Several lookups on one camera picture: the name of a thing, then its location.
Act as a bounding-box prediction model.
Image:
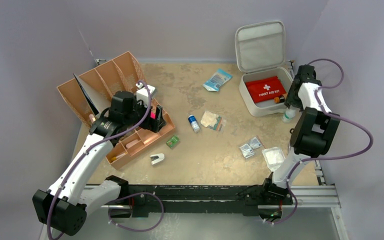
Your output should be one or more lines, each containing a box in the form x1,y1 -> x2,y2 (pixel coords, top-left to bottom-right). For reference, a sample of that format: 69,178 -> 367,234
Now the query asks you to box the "base loop purple cable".
107,193 -> 165,233

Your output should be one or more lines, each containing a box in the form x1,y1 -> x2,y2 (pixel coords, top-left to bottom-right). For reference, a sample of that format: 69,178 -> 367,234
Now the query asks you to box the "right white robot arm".
260,64 -> 340,204

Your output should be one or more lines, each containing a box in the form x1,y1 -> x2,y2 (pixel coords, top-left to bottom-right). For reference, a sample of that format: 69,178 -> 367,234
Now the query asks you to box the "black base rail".
107,175 -> 295,220

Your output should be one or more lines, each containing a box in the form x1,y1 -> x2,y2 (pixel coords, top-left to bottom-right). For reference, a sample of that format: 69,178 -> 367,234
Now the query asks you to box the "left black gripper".
124,96 -> 165,133

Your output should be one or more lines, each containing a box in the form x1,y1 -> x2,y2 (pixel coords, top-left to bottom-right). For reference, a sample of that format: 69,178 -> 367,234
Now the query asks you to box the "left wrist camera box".
136,82 -> 157,107

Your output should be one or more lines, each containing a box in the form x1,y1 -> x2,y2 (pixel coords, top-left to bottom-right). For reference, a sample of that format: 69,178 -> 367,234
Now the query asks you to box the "white plastic bottle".
282,106 -> 298,123

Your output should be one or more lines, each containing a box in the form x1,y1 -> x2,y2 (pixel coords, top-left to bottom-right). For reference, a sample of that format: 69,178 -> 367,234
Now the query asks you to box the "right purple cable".
264,58 -> 374,226

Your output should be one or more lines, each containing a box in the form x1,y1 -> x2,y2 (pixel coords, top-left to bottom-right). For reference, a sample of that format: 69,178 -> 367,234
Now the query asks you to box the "dark folder in rack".
73,73 -> 100,116

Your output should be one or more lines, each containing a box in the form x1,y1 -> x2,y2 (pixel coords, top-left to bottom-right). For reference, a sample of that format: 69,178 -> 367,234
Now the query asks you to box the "beige gauze wrap packet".
200,110 -> 227,132

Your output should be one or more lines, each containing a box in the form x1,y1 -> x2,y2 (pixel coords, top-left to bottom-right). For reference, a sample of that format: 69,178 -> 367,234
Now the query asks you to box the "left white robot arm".
32,91 -> 167,240

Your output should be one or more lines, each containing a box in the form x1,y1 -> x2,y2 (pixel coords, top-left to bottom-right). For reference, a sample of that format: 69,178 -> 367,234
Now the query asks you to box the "alcohol pad sachet pair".
239,143 -> 255,159

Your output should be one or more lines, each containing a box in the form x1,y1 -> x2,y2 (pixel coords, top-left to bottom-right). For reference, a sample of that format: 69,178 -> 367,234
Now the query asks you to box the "green small box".
166,135 -> 180,149

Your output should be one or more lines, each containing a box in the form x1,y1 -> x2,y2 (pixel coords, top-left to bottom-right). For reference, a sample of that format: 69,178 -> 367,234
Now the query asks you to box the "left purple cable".
46,80 -> 153,240

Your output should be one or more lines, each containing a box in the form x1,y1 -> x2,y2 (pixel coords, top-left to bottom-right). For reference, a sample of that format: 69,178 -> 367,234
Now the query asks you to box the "blue white wipes packet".
202,68 -> 233,92

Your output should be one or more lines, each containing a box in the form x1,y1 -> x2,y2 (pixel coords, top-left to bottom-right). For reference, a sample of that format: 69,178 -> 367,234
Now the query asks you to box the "pink desk tray organizer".
106,109 -> 176,170

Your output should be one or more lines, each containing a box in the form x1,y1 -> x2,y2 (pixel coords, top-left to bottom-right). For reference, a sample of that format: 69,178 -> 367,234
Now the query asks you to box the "grey open storage case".
234,20 -> 293,117

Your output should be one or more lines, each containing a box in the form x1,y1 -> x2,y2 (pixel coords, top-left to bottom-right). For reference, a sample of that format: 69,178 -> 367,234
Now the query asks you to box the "brown bottle orange cap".
273,94 -> 288,104

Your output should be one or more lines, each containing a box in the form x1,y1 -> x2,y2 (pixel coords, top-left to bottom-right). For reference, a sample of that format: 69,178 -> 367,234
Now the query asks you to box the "blue white bandage roll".
187,114 -> 201,133

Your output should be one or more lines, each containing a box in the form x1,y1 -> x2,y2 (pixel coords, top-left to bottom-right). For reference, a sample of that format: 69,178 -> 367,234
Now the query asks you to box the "white stapler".
150,153 -> 165,166

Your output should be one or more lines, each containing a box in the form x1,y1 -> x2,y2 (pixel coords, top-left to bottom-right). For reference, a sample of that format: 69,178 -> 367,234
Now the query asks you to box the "red first aid pouch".
245,76 -> 287,104

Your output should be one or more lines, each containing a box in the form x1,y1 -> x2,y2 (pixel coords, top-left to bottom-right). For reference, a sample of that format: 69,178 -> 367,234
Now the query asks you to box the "pink file organizer rack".
57,51 -> 146,127

